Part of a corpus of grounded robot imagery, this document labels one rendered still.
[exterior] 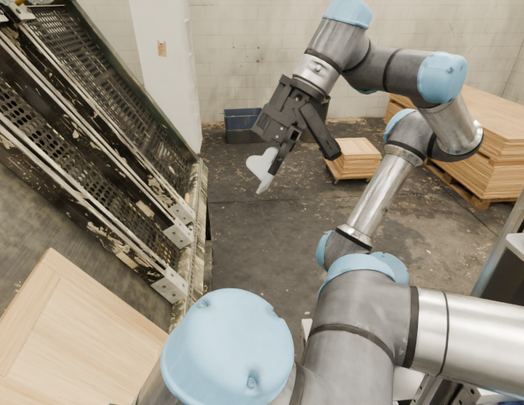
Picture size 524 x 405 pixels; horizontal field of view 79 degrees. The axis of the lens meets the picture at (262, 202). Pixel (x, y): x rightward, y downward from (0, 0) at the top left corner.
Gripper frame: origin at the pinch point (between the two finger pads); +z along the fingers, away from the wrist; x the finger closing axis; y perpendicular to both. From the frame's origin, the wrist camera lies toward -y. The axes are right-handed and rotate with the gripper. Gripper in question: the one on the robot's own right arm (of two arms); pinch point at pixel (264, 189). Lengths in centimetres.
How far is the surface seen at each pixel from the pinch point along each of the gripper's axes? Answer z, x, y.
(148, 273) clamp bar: 53, -39, 21
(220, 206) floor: 86, -265, 33
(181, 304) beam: 61, -44, 6
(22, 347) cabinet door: 52, 8, 26
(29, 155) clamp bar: 27, -18, 58
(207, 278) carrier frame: 102, -148, 4
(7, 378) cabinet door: 53, 13, 24
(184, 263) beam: 57, -65, 14
